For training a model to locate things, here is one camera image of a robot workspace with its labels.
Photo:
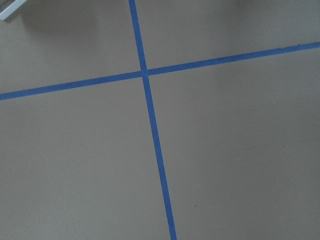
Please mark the white wire cup rack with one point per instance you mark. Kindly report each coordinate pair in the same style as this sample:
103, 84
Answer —
9, 7

